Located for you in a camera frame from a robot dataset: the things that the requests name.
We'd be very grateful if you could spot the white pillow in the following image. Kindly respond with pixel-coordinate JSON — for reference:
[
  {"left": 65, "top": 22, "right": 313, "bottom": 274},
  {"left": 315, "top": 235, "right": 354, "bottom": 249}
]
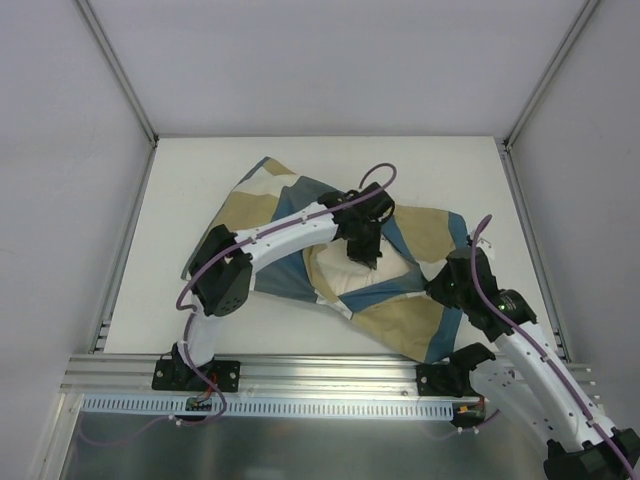
[{"left": 315, "top": 239, "right": 410, "bottom": 296}]

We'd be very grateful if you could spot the blue tan white checked pillowcase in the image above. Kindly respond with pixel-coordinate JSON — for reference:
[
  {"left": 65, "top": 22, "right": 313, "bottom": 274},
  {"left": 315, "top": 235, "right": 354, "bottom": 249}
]
[{"left": 185, "top": 157, "right": 468, "bottom": 363}]

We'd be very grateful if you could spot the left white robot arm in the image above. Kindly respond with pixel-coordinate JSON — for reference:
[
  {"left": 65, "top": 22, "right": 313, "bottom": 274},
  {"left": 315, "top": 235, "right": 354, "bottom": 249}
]
[{"left": 172, "top": 182, "right": 395, "bottom": 390}]

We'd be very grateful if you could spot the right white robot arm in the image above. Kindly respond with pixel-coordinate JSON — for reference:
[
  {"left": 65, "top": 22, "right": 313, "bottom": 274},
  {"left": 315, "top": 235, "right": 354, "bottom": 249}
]
[{"left": 418, "top": 246, "right": 639, "bottom": 479}]

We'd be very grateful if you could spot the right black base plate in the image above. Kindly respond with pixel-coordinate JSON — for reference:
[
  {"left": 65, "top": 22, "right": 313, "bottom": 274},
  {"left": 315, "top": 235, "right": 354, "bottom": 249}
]
[{"left": 415, "top": 363, "right": 477, "bottom": 398}]

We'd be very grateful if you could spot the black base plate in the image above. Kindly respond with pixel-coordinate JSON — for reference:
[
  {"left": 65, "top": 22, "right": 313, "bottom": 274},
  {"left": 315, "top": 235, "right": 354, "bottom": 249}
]
[
  {"left": 415, "top": 363, "right": 477, "bottom": 398},
  {"left": 151, "top": 355, "right": 241, "bottom": 393}
]

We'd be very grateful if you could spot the right aluminium frame post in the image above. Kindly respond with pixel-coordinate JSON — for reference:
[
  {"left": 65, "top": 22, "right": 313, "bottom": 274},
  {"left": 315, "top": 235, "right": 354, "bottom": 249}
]
[{"left": 501, "top": 0, "right": 601, "bottom": 151}]

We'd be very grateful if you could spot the aluminium frame post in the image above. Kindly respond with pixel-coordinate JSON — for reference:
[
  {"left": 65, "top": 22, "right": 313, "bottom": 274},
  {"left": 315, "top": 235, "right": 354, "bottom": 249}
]
[
  {"left": 73, "top": 0, "right": 160, "bottom": 147},
  {"left": 501, "top": 0, "right": 601, "bottom": 151}
]

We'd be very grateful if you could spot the aluminium mounting rail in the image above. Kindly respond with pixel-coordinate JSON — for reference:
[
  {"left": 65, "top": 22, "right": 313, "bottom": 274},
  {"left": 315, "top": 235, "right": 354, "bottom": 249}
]
[{"left": 59, "top": 352, "right": 596, "bottom": 407}]

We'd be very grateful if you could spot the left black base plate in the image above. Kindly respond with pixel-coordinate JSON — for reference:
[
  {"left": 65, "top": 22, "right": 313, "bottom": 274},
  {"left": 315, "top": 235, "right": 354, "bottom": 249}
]
[{"left": 151, "top": 355, "right": 241, "bottom": 393}]

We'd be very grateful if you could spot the left aluminium frame post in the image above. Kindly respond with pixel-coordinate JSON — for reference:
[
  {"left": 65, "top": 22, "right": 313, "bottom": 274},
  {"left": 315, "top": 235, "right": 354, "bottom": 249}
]
[{"left": 73, "top": 0, "right": 160, "bottom": 147}]

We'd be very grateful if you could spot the slotted white cable duct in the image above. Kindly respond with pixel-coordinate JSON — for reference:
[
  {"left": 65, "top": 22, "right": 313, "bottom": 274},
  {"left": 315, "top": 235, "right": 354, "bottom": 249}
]
[{"left": 81, "top": 394, "right": 454, "bottom": 422}]

